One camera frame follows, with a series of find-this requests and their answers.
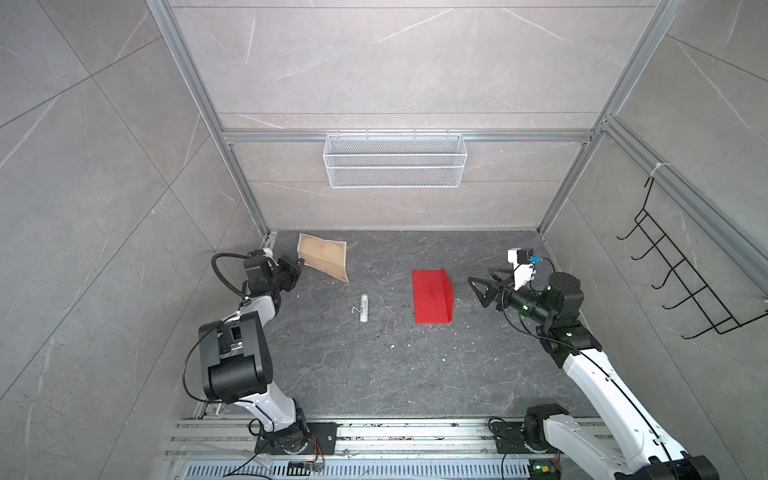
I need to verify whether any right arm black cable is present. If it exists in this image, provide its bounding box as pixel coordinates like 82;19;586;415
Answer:
501;299;673;463

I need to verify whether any black wire hook rack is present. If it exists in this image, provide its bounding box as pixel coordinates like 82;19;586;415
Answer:
616;177;767;340

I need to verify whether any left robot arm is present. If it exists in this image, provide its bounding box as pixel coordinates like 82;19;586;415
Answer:
197;248;310;454

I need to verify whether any red envelope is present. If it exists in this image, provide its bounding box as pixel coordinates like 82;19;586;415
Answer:
411;269;454;324

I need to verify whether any white glue stick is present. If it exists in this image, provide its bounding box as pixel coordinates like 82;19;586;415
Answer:
359;293;369;323

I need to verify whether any beige letter paper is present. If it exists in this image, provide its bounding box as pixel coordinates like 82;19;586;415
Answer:
297;233;349;283

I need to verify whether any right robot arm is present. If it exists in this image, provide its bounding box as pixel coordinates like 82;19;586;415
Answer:
468;269;719;479

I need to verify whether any grey slotted cable duct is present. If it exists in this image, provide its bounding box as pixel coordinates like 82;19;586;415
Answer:
178;458;531;479

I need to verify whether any white wire mesh basket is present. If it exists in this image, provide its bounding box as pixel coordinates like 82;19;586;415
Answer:
323;133;468;189

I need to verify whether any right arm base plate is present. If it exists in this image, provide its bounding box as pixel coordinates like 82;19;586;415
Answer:
488;418;534;455

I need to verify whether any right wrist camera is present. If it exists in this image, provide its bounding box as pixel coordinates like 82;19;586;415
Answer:
507;248;541;291

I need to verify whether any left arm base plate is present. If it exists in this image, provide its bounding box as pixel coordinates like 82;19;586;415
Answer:
256;422;339;455

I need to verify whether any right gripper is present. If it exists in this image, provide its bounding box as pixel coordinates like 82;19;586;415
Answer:
469;265;557;328

